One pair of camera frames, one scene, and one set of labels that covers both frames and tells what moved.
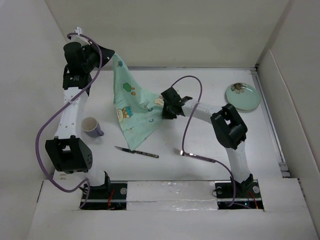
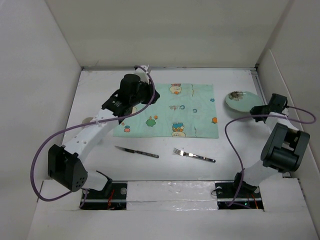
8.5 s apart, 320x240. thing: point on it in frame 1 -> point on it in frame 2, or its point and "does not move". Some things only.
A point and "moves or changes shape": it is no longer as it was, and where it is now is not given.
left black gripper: [107, 54] -> [150, 90]
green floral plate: [242, 96] moves or changes shape
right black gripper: [165, 114] -> [255, 110]
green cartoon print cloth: [137, 108] moves or changes shape
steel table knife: [137, 152] does not move
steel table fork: [180, 152] does not move
